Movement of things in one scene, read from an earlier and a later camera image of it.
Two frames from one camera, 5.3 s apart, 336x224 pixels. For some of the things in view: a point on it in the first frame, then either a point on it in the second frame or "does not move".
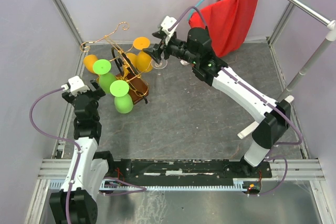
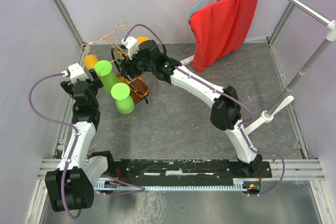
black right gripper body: x=178 y=48 -> x=136 y=66
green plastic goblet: x=102 y=67 does not move
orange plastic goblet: x=89 y=60 does not move
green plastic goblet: x=123 y=100 does not move
